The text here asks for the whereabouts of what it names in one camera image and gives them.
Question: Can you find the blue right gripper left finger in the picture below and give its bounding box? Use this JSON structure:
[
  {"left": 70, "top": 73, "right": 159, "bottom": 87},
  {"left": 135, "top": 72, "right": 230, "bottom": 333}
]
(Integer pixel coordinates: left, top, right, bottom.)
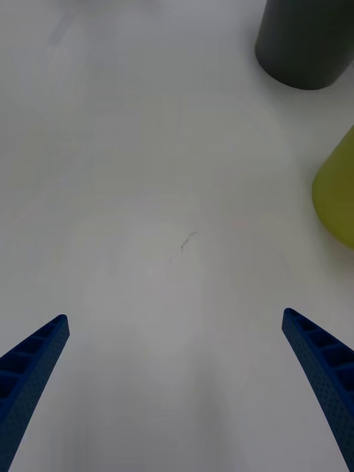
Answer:
[{"left": 0, "top": 313, "right": 71, "bottom": 472}]

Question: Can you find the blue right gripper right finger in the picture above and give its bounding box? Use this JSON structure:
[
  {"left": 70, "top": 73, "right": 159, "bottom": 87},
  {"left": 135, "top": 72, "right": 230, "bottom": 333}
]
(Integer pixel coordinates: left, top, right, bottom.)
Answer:
[{"left": 282, "top": 308, "right": 354, "bottom": 472}]

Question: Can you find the grey plastic bin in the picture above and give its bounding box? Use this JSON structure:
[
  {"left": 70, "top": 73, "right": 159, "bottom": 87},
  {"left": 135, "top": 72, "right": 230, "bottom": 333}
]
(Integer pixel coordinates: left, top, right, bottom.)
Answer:
[{"left": 254, "top": 0, "right": 354, "bottom": 91}]

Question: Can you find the yellow-green plastic bin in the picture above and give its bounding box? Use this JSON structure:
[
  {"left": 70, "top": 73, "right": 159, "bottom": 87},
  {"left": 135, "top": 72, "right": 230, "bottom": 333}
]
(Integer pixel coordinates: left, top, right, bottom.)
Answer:
[{"left": 311, "top": 124, "right": 354, "bottom": 251}]

